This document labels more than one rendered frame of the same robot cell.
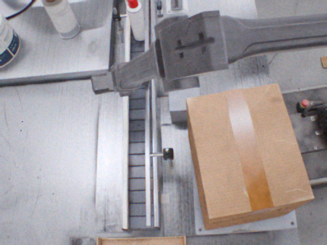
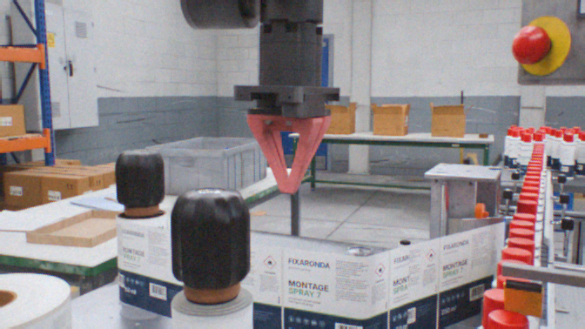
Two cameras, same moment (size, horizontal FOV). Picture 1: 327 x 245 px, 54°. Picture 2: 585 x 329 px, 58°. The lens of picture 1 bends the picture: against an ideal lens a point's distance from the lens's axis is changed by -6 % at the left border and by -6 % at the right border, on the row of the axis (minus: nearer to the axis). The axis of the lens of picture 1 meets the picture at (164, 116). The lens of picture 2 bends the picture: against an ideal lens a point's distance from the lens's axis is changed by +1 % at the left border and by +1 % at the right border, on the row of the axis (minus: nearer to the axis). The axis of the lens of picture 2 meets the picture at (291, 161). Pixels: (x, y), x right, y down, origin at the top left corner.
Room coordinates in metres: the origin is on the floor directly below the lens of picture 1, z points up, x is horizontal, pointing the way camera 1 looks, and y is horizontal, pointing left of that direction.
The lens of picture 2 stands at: (0.43, 0.06, 1.28)
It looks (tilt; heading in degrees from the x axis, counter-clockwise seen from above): 8 degrees down; 17
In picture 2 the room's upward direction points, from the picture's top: straight up
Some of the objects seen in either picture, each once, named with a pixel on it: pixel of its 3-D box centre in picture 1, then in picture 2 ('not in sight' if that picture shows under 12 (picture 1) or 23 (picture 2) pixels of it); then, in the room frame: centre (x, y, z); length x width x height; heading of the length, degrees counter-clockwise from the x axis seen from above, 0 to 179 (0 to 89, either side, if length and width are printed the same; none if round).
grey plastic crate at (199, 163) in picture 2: not in sight; (211, 164); (2.82, 1.23, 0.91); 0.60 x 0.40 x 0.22; 0
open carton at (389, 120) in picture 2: not in sight; (390, 118); (6.49, 0.75, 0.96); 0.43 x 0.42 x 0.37; 84
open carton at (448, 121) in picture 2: not in sight; (451, 119); (6.49, 0.10, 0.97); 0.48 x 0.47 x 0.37; 0
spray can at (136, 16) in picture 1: (136, 18); not in sight; (0.80, 0.03, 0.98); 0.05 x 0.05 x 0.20
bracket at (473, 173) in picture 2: not in sight; (465, 171); (1.37, 0.04, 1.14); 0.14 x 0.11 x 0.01; 171
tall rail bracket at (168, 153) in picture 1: (161, 159); not in sight; (0.31, 0.03, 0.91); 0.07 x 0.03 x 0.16; 81
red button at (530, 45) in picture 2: not in sight; (533, 45); (1.02, -0.01, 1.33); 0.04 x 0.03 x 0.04; 46
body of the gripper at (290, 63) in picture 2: not in sight; (290, 65); (0.89, 0.21, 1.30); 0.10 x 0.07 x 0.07; 173
